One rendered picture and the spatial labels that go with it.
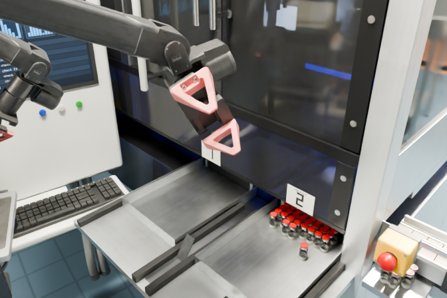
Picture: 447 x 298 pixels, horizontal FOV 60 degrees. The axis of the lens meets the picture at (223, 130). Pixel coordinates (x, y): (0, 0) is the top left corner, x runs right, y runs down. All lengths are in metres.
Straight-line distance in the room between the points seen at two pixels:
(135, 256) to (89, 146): 0.56
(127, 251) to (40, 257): 1.45
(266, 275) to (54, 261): 1.64
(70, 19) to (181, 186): 0.83
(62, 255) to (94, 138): 1.12
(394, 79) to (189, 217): 0.70
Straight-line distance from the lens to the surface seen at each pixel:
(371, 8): 0.81
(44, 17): 0.62
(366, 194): 0.94
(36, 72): 1.09
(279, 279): 1.04
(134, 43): 0.64
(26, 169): 1.50
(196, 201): 1.26
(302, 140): 0.97
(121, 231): 1.19
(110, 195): 1.43
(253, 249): 1.10
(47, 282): 2.38
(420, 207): 1.38
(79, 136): 1.50
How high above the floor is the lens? 1.65
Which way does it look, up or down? 27 degrees down
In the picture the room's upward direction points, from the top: straight up
